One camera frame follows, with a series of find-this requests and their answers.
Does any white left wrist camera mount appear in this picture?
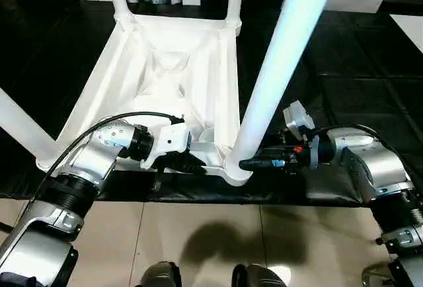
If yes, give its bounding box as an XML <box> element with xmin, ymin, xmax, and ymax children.
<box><xmin>139</xmin><ymin>123</ymin><xmax>194</xmax><ymax>171</ymax></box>

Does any black right robot foot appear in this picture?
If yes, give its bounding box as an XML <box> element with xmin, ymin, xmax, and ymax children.
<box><xmin>231</xmin><ymin>263</ymin><xmax>288</xmax><ymax>287</ymax></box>

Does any white flat panel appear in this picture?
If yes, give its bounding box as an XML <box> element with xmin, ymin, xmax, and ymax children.
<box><xmin>389</xmin><ymin>14</ymin><xmax>423</xmax><ymax>55</ymax></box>

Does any black left robot foot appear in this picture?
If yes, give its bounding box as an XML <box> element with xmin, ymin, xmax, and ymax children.
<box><xmin>140</xmin><ymin>261</ymin><xmax>182</xmax><ymax>287</ymax></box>

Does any black robot foot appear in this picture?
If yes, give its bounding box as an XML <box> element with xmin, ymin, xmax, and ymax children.
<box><xmin>140</xmin><ymin>261</ymin><xmax>182</xmax><ymax>287</ymax></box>
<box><xmin>231</xmin><ymin>263</ymin><xmax>288</xmax><ymax>287</ymax></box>

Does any black work mat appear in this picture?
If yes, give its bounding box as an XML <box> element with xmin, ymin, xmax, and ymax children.
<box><xmin>0</xmin><ymin>0</ymin><xmax>423</xmax><ymax>208</ymax></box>

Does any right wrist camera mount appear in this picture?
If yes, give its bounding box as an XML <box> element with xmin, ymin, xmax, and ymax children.
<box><xmin>282</xmin><ymin>100</ymin><xmax>321</xmax><ymax>171</ymax></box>

